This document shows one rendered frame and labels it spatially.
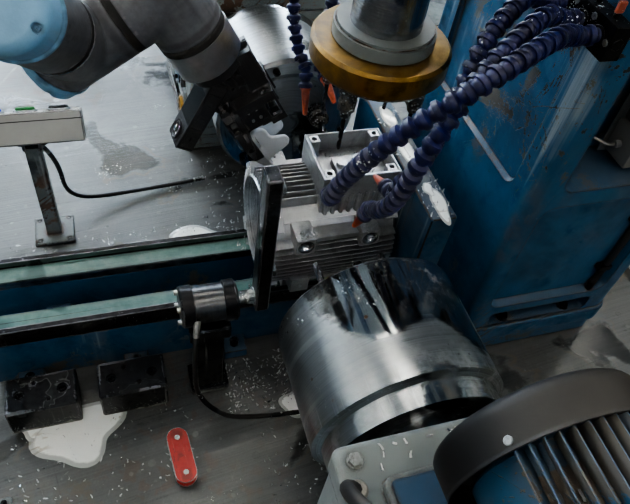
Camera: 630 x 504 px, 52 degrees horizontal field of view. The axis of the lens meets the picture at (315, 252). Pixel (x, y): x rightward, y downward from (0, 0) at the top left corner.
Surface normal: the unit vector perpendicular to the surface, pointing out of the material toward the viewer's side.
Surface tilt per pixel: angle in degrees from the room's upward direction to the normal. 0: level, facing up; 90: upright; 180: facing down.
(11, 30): 51
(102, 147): 0
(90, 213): 0
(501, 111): 90
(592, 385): 3
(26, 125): 56
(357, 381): 39
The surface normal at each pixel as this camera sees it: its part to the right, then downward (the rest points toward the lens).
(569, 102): -0.95, 0.14
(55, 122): 0.30, 0.27
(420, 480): 0.13, -0.64
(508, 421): -0.54, -0.39
